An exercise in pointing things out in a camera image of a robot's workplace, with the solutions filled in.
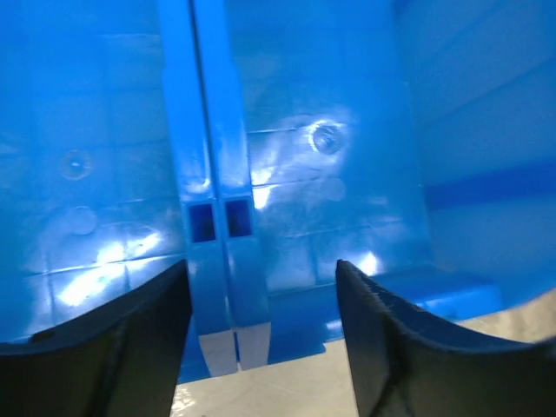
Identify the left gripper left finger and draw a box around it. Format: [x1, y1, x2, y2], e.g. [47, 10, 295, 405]
[1, 261, 192, 416]

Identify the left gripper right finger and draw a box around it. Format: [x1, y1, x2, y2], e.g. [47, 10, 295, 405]
[335, 260, 555, 416]

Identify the blue three-compartment plastic bin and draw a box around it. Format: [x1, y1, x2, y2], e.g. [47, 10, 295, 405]
[1, 1, 555, 382]

